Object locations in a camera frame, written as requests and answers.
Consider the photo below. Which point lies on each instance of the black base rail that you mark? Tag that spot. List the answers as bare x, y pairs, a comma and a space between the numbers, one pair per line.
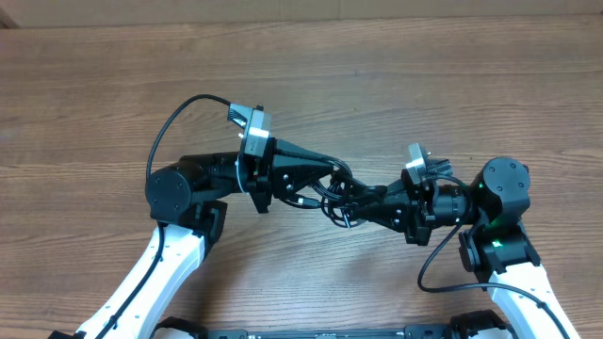
325, 333

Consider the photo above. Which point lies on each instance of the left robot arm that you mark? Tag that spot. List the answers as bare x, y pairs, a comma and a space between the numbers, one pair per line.
186, 201

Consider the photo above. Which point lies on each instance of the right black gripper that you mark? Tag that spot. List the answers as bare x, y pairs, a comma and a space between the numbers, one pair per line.
414, 216

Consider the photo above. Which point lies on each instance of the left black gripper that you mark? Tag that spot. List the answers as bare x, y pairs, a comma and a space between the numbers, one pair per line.
282, 176

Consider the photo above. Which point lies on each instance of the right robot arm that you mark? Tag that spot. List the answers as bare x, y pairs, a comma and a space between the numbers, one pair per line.
486, 216

